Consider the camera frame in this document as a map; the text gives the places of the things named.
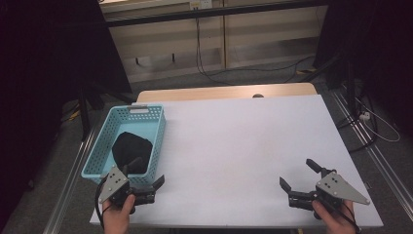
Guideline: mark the short metal floor rail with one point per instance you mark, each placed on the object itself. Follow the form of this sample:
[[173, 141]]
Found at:
[[69, 185]]

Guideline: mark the white power plug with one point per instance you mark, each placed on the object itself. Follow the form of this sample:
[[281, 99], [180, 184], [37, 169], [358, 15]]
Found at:
[[364, 116]]

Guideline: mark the person's left hand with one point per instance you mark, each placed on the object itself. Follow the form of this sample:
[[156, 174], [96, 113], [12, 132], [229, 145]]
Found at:
[[117, 221]]

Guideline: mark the wide black curtain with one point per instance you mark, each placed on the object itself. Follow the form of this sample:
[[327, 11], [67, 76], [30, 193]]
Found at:
[[39, 65]]

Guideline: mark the light blue plastic basket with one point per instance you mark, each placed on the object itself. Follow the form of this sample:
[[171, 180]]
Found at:
[[139, 125]]

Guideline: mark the beige low cabinet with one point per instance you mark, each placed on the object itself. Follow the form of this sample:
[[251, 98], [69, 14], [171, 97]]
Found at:
[[259, 39]]

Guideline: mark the black stand with slanted legs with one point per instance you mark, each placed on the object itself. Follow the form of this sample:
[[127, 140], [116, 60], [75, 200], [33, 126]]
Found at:
[[85, 120]]

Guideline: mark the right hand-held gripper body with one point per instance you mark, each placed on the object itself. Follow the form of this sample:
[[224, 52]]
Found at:
[[337, 190]]

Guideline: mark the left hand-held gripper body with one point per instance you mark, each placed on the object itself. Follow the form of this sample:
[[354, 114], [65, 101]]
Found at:
[[113, 185]]

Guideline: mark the black shorts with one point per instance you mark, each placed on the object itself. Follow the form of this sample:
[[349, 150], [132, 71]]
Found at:
[[130, 146]]

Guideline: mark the white wall socket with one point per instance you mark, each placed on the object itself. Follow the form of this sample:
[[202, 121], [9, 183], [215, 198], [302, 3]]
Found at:
[[201, 4]]

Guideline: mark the black stand with upright post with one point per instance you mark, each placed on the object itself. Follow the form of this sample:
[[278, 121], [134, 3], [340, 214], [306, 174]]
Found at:
[[350, 87]]

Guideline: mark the narrow black curtain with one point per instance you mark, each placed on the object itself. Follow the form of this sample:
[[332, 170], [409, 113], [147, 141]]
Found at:
[[373, 48]]

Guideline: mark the long metal floor rail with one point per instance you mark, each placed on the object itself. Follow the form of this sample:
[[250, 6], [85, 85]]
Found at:
[[383, 165]]

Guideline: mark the person's right hand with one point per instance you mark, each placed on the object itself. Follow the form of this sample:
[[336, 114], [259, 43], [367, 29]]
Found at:
[[337, 224]]

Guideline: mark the white table cover board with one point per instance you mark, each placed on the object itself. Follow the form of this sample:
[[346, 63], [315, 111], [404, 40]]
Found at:
[[227, 146]]

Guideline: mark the wooden table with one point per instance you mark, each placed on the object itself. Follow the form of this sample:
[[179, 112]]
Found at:
[[181, 94]]

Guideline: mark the black horizontal bar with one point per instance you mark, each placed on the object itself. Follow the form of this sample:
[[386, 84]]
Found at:
[[259, 8]]

